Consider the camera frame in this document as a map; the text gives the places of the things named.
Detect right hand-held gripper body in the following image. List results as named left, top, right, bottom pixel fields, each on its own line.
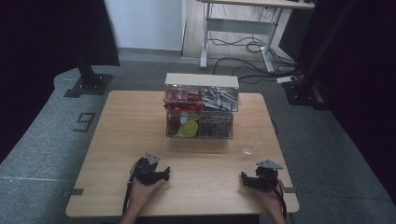
left=254, top=159, right=285, bottom=191

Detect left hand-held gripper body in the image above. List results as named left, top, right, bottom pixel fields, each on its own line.
left=133, top=151, right=163, bottom=187

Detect person's left hand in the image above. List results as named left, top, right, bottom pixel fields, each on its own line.
left=128, top=161, right=166, bottom=216

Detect person's right hand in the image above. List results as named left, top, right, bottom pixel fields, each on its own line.
left=255, top=178, right=286, bottom=217

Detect small clear plastic cup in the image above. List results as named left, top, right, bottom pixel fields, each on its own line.
left=241, top=142, right=262, bottom=156

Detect black tape marker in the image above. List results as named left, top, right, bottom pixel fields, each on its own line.
left=283, top=186, right=304, bottom=197
left=61, top=188, right=85, bottom=199

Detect pile of dark brown packets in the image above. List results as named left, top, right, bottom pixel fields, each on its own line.
left=199, top=113, right=233, bottom=138

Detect pile of red packets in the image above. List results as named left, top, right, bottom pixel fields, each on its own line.
left=163, top=88, right=205, bottom=114

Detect clear acrylic drawer organizer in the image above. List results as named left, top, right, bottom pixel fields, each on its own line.
left=163, top=72, right=240, bottom=140

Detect pile of silver packets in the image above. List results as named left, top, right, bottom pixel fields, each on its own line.
left=203, top=87, right=239, bottom=112

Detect black metal stand with base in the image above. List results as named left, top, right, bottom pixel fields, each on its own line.
left=282, top=0, right=359, bottom=112

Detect white power strip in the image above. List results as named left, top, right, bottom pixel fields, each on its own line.
left=276, top=75, right=298, bottom=85

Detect left black stand base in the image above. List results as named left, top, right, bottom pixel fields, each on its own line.
left=63, top=52, right=114, bottom=99

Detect black curtain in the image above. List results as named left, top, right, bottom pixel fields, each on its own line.
left=0, top=0, right=120, bottom=164
left=278, top=0, right=396, bottom=206

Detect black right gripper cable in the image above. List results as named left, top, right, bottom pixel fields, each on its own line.
left=262, top=174, right=288, bottom=220

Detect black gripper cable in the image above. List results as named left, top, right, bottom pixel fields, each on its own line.
left=122, top=166, right=139, bottom=217
left=262, top=174, right=288, bottom=220

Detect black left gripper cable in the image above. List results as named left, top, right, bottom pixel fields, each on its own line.
left=122, top=166, right=139, bottom=217

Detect tangle of black floor cables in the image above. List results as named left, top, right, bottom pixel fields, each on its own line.
left=207, top=6, right=304, bottom=85

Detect white desk frame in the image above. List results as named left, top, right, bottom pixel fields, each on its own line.
left=195, top=0, right=316, bottom=75

